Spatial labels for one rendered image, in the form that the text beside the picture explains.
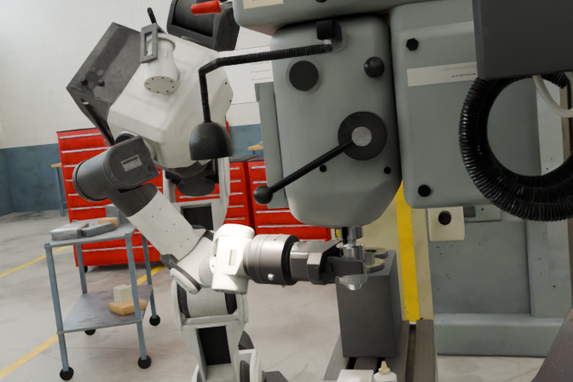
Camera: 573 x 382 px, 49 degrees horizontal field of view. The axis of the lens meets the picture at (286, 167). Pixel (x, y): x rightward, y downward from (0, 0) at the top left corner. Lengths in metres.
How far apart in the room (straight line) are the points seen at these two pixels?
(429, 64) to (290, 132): 0.23
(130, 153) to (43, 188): 10.92
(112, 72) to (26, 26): 10.82
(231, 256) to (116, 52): 0.58
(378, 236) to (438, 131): 1.95
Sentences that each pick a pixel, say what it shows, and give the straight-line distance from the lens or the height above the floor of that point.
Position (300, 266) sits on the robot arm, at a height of 1.24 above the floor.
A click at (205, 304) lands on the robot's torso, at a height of 0.99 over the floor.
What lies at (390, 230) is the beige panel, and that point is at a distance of 2.81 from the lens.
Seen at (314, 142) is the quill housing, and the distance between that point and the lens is 0.94.
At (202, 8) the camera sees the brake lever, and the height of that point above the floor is 1.70.
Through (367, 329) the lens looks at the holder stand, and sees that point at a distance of 1.44.
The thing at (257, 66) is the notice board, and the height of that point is 2.12.
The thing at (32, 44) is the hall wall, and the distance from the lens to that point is 12.17.
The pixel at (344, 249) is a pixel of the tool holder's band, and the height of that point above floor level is 1.27.
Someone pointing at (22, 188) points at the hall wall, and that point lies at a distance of 12.48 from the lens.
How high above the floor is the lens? 1.51
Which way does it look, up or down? 6 degrees down
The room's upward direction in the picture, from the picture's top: 6 degrees counter-clockwise
